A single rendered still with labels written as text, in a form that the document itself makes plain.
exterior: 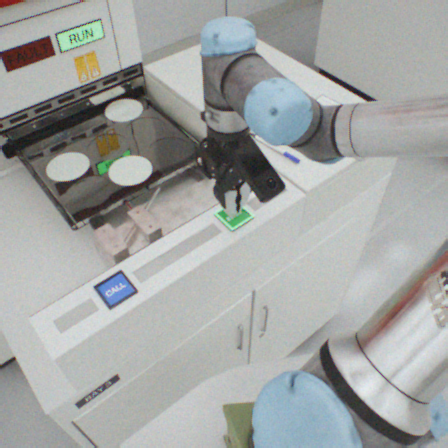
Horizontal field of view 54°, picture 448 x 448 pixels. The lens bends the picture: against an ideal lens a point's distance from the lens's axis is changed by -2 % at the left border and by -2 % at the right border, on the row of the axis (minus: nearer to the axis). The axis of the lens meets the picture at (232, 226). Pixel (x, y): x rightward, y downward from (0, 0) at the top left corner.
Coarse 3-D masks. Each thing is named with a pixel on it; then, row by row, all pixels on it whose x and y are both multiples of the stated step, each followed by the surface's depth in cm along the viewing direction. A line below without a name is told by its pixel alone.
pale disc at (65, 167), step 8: (56, 160) 105; (64, 160) 105; (72, 160) 105; (80, 160) 105; (88, 160) 105; (48, 168) 103; (56, 168) 103; (64, 168) 103; (72, 168) 103; (80, 168) 103; (56, 176) 101; (64, 176) 101; (72, 176) 101
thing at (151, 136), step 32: (128, 96) 121; (64, 128) 112; (96, 128) 112; (128, 128) 112; (160, 128) 112; (32, 160) 105; (96, 160) 104; (160, 160) 105; (192, 160) 105; (64, 192) 98; (96, 192) 98; (128, 192) 98
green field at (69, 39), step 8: (96, 24) 104; (64, 32) 100; (72, 32) 101; (80, 32) 102; (88, 32) 104; (96, 32) 105; (64, 40) 101; (72, 40) 102; (80, 40) 104; (88, 40) 105; (64, 48) 102
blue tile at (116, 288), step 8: (112, 280) 75; (120, 280) 75; (104, 288) 74; (112, 288) 74; (120, 288) 74; (128, 288) 74; (104, 296) 73; (112, 296) 73; (120, 296) 73; (112, 304) 72
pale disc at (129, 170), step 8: (120, 160) 104; (128, 160) 104; (136, 160) 104; (144, 160) 104; (112, 168) 103; (120, 168) 103; (128, 168) 103; (136, 168) 103; (144, 168) 103; (112, 176) 101; (120, 176) 101; (128, 176) 101; (136, 176) 101; (144, 176) 101; (120, 184) 99; (128, 184) 99
